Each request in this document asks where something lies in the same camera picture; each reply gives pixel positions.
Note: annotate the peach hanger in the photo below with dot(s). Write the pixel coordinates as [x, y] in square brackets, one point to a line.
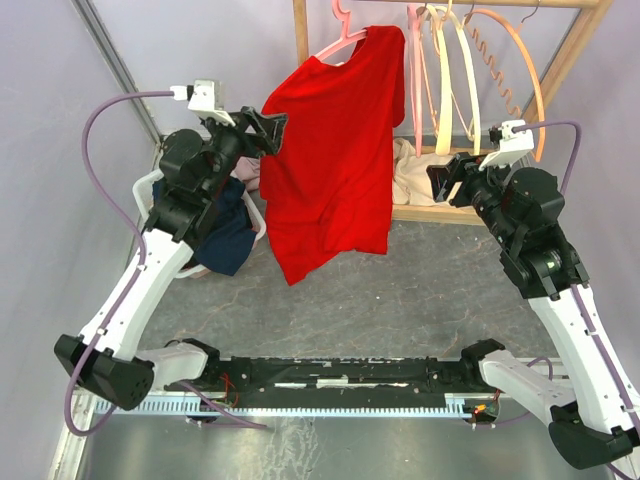
[493, 66]

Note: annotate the beige cloth in rack base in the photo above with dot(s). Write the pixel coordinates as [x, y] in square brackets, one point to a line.
[411, 184]

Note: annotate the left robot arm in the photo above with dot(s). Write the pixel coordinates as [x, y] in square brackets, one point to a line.
[105, 358]

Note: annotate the cream hanger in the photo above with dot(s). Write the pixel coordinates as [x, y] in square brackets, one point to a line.
[442, 118]
[472, 129]

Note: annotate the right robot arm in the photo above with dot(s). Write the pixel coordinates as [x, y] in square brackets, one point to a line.
[595, 420]

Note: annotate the navy blue t shirt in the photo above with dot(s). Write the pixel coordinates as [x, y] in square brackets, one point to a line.
[228, 245]

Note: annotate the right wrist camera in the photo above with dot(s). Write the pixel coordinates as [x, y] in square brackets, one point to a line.
[512, 139]

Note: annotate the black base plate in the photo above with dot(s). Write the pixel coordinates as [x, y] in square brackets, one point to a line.
[287, 383]

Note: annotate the red t shirt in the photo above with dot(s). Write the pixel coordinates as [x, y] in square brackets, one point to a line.
[329, 189]

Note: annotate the corner aluminium profile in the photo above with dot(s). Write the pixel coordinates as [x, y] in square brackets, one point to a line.
[90, 17]

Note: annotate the wooden clothes rack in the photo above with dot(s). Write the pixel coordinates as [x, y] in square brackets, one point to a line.
[577, 37]

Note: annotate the aluminium frame rail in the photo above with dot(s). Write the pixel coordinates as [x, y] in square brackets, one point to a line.
[592, 421]

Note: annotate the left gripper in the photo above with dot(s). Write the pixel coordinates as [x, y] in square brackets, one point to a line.
[256, 145]

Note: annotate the white plastic basket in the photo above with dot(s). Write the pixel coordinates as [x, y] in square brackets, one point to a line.
[144, 198]

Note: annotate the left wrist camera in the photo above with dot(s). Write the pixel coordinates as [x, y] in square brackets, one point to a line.
[205, 100]

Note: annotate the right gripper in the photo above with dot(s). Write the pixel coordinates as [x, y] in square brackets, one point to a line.
[463, 169]

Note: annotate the light pink hanger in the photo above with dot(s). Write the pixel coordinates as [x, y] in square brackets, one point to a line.
[420, 90]

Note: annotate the pink cloth on floor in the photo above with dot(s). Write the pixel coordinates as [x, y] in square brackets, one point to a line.
[247, 170]

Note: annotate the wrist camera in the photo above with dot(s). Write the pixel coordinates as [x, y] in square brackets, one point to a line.
[205, 100]
[512, 139]

